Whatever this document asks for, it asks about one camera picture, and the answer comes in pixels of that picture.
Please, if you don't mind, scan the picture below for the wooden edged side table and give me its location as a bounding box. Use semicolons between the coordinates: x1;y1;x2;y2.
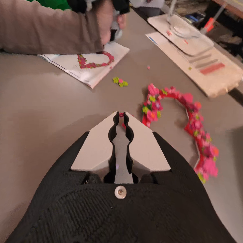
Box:
212;0;243;14

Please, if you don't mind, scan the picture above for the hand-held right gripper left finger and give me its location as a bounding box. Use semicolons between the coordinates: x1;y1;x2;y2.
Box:
70;111;119;183

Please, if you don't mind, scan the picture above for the person's left hand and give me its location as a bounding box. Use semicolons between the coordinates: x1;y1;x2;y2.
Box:
96;3;127;46

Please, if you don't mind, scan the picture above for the lego instruction booklet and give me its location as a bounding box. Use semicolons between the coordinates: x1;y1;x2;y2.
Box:
38;41;130;89

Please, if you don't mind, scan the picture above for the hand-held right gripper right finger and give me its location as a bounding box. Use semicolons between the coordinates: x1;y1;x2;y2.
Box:
123;111;171;183

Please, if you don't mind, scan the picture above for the person's left forearm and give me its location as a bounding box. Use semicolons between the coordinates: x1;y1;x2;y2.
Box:
0;0;104;56

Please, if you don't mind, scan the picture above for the orange plastic object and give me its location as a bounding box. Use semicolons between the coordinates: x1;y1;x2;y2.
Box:
201;17;215;34

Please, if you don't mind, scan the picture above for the curved lego flower heart section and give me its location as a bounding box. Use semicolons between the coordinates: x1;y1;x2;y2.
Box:
142;83;219;184

